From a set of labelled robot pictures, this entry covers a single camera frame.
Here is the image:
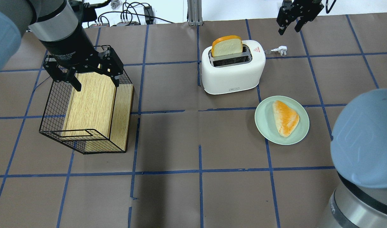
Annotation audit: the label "sliced toast bread in toaster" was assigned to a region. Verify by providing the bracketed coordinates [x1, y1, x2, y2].
[211, 35, 243, 57]

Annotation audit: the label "black wire basket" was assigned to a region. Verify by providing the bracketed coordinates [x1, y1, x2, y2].
[39, 81, 128, 154]

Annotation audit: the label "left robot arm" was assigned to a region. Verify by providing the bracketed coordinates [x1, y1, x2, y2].
[0, 0, 124, 92]

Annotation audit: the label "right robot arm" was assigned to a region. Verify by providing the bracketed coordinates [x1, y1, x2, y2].
[293, 13, 387, 228]

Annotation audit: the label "white toaster power cable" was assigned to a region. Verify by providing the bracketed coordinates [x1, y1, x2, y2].
[264, 46, 288, 56]

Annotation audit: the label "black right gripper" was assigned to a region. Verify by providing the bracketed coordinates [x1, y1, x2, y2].
[276, 0, 324, 35]

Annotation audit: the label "black cables behind table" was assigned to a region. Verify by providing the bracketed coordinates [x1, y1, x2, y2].
[70, 0, 175, 29]

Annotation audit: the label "aluminium frame post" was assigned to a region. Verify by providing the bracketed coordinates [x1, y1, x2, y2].
[187, 0, 203, 26]

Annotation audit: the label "wooden board in basket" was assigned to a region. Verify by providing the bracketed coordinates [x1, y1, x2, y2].
[60, 73, 134, 154]

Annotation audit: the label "triangular golden bread pastry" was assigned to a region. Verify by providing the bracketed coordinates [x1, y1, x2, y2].
[273, 100, 300, 137]

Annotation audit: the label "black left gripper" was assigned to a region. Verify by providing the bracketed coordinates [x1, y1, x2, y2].
[43, 41, 124, 92]

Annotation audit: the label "white two-slot toaster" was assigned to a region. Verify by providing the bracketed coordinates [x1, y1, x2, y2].
[201, 40, 266, 95]

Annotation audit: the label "light green round plate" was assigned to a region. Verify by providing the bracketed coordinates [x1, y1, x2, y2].
[254, 96, 310, 145]

